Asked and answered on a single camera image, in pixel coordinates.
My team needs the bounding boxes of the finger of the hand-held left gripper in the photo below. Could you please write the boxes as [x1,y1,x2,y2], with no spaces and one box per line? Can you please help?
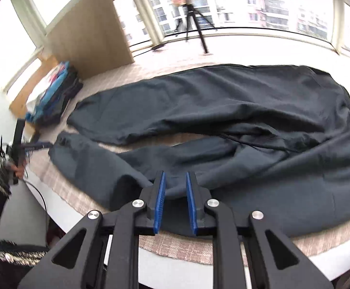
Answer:
[21,140,55,151]

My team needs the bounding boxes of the person's left hand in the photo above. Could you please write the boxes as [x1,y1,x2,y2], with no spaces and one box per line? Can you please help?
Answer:
[12,161,28,180]

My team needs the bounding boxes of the black cable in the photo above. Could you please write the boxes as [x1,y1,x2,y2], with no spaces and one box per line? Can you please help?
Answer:
[23,178,50,249]

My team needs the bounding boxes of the stack of folded clothes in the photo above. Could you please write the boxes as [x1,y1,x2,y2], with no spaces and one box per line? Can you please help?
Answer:
[25,61,84,126]

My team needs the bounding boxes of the dark grey pants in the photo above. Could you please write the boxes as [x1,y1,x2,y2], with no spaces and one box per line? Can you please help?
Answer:
[48,63,350,238]

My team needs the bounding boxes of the light wooden ledge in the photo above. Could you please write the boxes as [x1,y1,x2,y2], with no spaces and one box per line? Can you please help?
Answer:
[8,55,62,112]

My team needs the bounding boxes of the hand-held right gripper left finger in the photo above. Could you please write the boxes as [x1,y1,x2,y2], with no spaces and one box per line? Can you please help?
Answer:
[19,170,166,289]

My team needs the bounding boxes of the white window frame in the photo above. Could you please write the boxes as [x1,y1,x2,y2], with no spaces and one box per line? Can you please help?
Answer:
[0,0,350,94]

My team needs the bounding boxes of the pink plaid blanket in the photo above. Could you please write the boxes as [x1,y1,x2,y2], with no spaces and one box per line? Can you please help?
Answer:
[21,40,350,262]

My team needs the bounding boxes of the light wooden cabinet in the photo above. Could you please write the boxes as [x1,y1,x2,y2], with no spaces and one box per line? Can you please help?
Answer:
[44,0,135,78]

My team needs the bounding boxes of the black tripod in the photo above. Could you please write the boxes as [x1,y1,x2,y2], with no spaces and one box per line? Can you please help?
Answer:
[173,0,219,53]

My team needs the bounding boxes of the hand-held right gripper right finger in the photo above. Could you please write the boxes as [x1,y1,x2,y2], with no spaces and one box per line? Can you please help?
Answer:
[186,172,334,289]

